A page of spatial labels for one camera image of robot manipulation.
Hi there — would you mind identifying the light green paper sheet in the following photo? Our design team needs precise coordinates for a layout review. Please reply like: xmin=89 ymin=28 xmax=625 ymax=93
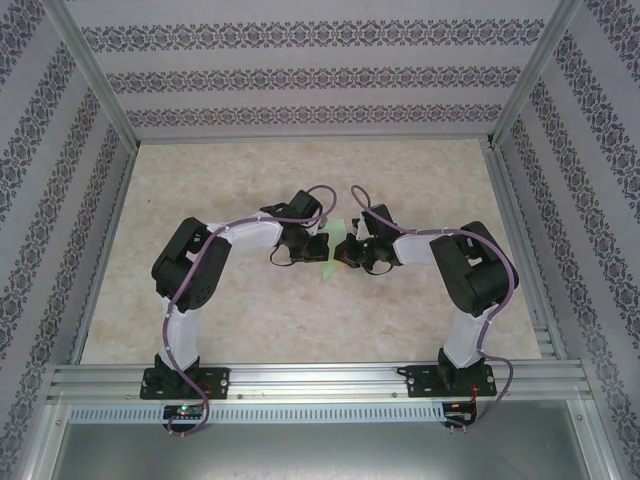
xmin=318 ymin=219 xmax=351 ymax=283

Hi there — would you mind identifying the grey sheet metal panel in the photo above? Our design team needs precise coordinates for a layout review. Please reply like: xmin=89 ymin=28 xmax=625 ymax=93
xmin=29 ymin=399 xmax=616 ymax=480

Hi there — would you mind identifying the small circuit board orange part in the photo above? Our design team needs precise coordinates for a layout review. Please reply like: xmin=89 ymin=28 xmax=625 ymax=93
xmin=443 ymin=401 xmax=476 ymax=424

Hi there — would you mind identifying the small circuit board green light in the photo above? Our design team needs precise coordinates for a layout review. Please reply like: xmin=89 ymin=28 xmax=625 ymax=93
xmin=163 ymin=404 xmax=206 ymax=420

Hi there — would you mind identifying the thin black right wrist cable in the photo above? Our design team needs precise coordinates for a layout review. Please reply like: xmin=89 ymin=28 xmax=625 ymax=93
xmin=362 ymin=258 xmax=397 ymax=278

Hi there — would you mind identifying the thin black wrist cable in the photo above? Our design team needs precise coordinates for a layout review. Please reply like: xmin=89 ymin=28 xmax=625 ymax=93
xmin=268 ymin=246 xmax=304 ymax=270
xmin=362 ymin=258 xmax=397 ymax=278

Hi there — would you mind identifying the thin black left wrist cable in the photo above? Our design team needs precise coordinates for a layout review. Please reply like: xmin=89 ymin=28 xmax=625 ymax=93
xmin=268 ymin=246 xmax=304 ymax=270

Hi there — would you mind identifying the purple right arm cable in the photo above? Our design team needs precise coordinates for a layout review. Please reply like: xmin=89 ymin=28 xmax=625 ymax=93
xmin=350 ymin=185 xmax=520 ymax=435

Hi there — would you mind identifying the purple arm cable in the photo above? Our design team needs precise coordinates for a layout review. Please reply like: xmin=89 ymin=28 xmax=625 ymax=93
xmin=160 ymin=184 xmax=337 ymax=440
xmin=350 ymin=185 xmax=520 ymax=435

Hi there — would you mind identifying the long aluminium mounting rail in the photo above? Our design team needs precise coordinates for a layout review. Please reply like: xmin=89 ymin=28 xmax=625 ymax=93
xmin=47 ymin=362 xmax=594 ymax=404

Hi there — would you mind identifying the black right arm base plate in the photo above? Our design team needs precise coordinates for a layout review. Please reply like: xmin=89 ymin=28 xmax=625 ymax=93
xmin=405 ymin=363 xmax=499 ymax=400

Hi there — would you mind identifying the aluminium table edge rail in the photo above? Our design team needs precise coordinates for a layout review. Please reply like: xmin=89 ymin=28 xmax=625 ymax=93
xmin=483 ymin=139 xmax=569 ymax=361
xmin=69 ymin=144 xmax=141 ymax=366

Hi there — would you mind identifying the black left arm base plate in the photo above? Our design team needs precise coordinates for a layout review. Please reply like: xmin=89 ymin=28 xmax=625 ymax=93
xmin=139 ymin=367 xmax=232 ymax=401

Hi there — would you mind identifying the slotted grey cable duct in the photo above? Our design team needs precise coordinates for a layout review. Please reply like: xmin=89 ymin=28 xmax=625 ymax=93
xmin=67 ymin=403 xmax=451 ymax=424

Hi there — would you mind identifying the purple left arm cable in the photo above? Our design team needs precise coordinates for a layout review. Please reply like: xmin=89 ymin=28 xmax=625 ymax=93
xmin=160 ymin=184 xmax=337 ymax=440

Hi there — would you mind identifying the aluminium frame post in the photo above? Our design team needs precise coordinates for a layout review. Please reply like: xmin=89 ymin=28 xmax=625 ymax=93
xmin=487 ymin=0 xmax=586 ymax=151
xmin=45 ymin=0 xmax=142 ymax=151

